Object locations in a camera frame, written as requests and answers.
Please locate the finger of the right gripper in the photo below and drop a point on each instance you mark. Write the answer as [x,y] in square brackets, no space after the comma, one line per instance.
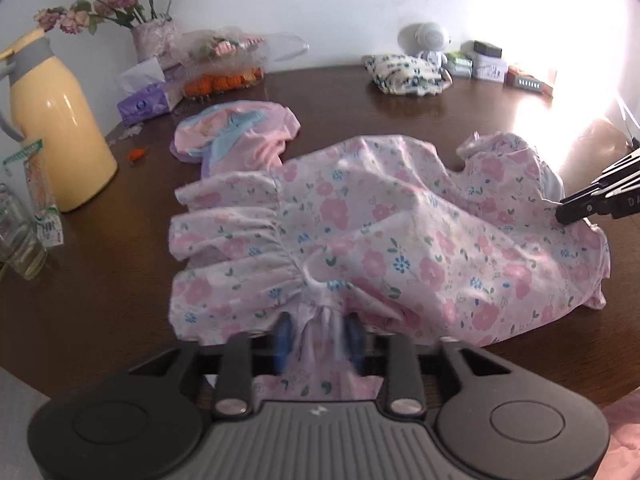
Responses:
[585,203]

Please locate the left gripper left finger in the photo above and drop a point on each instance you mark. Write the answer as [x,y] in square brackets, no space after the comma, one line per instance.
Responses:
[283,340]

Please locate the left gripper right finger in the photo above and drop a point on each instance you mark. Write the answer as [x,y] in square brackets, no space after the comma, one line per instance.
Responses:
[355,336]

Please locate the pink floral dress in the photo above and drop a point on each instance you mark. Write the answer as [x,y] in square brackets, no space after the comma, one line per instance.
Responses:
[378,226]

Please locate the red brown small box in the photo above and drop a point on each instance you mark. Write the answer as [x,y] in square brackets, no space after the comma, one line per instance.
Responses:
[518,79]

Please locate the white printed small box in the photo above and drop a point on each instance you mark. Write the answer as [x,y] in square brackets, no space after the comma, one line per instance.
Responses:
[489,68]

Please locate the small black box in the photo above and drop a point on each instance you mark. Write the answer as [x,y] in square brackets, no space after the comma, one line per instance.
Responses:
[486,49]

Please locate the green white small box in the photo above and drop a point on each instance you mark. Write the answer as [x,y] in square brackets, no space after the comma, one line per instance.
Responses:
[459,64]

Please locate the pink and blue garment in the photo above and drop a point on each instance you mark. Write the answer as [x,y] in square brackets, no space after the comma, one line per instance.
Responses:
[235,136]

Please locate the white blue patterned folded cloth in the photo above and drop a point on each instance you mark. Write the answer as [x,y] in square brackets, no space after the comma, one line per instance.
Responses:
[404,75]

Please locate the small orange scrap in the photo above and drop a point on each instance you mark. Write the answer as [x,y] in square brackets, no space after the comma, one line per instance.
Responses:
[135,155]

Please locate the white robot figurine speaker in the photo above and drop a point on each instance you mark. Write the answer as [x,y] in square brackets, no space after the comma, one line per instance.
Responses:
[428,41]

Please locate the plastic bag with oranges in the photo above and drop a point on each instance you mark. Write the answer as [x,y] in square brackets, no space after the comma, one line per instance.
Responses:
[222,60]

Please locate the purple tissue pack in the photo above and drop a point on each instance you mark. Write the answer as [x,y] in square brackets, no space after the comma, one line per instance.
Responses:
[147,93]

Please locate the yellow thermos jug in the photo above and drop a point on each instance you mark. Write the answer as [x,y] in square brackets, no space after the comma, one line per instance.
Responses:
[48,104]

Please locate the pink flower bouquet vase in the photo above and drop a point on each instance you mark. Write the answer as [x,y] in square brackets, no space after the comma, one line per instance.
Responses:
[152,28]

